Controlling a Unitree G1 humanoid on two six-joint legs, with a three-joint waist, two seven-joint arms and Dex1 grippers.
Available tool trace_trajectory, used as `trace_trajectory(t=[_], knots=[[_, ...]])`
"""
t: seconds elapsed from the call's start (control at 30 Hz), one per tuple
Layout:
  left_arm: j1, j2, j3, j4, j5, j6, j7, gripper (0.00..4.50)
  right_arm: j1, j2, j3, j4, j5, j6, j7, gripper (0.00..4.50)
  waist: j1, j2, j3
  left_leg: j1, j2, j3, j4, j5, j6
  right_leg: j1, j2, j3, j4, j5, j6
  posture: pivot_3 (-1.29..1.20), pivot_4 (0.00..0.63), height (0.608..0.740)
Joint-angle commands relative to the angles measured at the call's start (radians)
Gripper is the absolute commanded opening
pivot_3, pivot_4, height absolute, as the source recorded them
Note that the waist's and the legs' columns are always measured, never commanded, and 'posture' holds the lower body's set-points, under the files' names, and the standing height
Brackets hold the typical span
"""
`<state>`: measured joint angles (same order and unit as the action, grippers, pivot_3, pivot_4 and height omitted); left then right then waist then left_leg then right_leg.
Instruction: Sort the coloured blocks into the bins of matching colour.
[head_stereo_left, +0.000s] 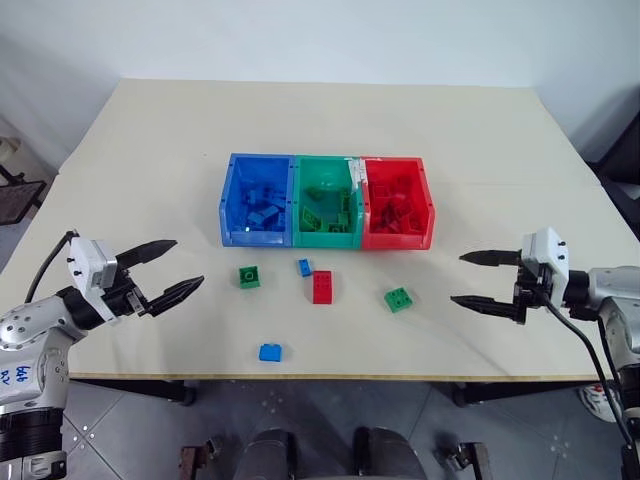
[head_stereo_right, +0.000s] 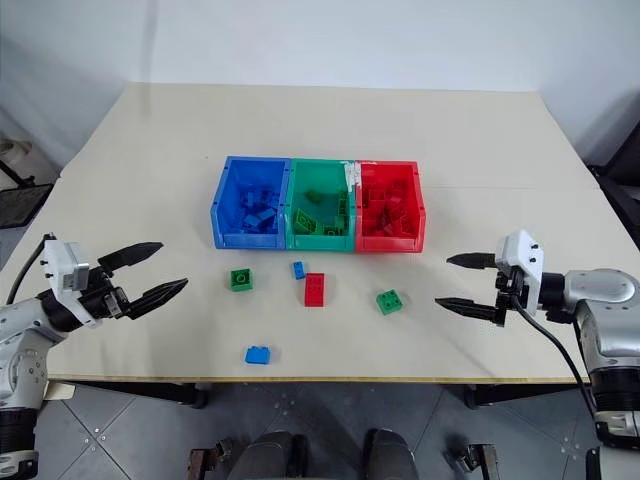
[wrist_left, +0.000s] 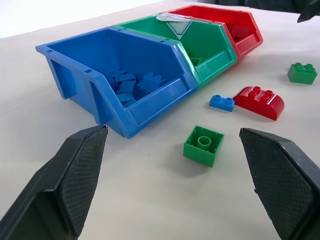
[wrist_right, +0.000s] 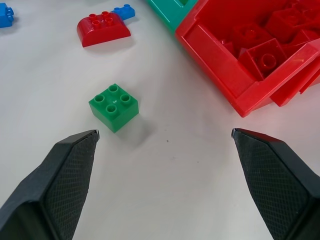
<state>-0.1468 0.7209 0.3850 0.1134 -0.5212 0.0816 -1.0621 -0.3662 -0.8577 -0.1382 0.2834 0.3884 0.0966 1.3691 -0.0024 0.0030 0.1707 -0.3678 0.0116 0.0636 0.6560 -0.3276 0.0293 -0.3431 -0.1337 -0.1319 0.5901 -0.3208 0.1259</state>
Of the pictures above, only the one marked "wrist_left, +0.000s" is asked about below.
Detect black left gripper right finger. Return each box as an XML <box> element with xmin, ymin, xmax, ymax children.
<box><xmin>239</xmin><ymin>127</ymin><xmax>320</xmax><ymax>240</ymax></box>

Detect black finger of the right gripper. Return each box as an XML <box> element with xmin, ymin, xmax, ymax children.
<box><xmin>297</xmin><ymin>0</ymin><xmax>320</xmax><ymax>24</ymax></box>

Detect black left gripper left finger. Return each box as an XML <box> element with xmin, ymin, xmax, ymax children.
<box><xmin>0</xmin><ymin>124</ymin><xmax>109</xmax><ymax>240</ymax></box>

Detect green square building brick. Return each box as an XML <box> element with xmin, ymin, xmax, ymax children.
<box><xmin>182</xmin><ymin>125</ymin><xmax>225</xmax><ymax>169</ymax></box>
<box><xmin>286</xmin><ymin>62</ymin><xmax>318</xmax><ymax>86</ymax></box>

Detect red plastic storage bin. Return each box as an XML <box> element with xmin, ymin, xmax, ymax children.
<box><xmin>159</xmin><ymin>4</ymin><xmax>265</xmax><ymax>59</ymax></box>

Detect red curved building brick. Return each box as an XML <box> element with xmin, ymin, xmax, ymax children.
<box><xmin>232</xmin><ymin>85</ymin><xmax>286</xmax><ymax>122</ymax></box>

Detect small blue two-stud brick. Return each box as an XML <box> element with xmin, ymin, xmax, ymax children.
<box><xmin>209</xmin><ymin>94</ymin><xmax>236</xmax><ymax>113</ymax></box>

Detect green plastic storage bin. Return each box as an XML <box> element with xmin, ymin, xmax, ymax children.
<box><xmin>111</xmin><ymin>13</ymin><xmax>238</xmax><ymax>90</ymax></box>

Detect blue building brick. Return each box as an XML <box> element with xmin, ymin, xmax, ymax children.
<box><xmin>110</xmin><ymin>70</ymin><xmax>129</xmax><ymax>83</ymax></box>
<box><xmin>136</xmin><ymin>71</ymin><xmax>167</xmax><ymax>95</ymax></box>
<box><xmin>117</xmin><ymin>73</ymin><xmax>137</xmax><ymax>95</ymax></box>
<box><xmin>115</xmin><ymin>92</ymin><xmax>137</xmax><ymax>106</ymax></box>

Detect torn white triangle label sticker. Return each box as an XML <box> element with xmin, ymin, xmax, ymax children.
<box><xmin>155</xmin><ymin>13</ymin><xmax>194</xmax><ymax>41</ymax></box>

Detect blue plastic storage bin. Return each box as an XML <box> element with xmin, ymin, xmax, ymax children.
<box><xmin>35</xmin><ymin>26</ymin><xmax>198</xmax><ymax>140</ymax></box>

